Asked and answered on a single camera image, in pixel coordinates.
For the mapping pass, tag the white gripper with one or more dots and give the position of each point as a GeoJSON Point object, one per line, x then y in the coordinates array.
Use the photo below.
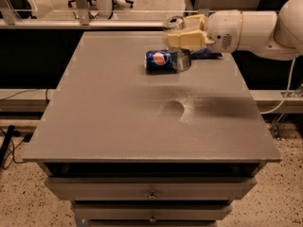
{"type": "Point", "coordinates": [222, 28]}

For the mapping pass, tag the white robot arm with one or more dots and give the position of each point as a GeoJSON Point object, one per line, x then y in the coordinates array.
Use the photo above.
{"type": "Point", "coordinates": [267, 34]}

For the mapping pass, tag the blue pepsi can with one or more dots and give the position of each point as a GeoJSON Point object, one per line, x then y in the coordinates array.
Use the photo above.
{"type": "Point", "coordinates": [160, 60]}

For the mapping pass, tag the dark blue chip bag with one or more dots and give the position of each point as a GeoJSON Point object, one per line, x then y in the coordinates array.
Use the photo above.
{"type": "Point", "coordinates": [205, 54]}

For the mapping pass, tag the metal railing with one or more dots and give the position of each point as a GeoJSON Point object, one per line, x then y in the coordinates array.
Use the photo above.
{"type": "Point", "coordinates": [78, 14]}

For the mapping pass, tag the grey drawer cabinet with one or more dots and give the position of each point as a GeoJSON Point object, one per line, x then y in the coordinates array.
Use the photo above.
{"type": "Point", "coordinates": [110, 118]}

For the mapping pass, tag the upper grey drawer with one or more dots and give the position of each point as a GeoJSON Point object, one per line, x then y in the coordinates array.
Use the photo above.
{"type": "Point", "coordinates": [151, 189]}

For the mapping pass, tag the grey drawer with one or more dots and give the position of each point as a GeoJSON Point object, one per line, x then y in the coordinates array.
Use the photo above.
{"type": "Point", "coordinates": [151, 189]}
{"type": "Point", "coordinates": [151, 211]}

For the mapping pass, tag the lower grey drawer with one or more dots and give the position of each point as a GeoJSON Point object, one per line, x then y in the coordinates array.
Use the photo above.
{"type": "Point", "coordinates": [151, 211]}

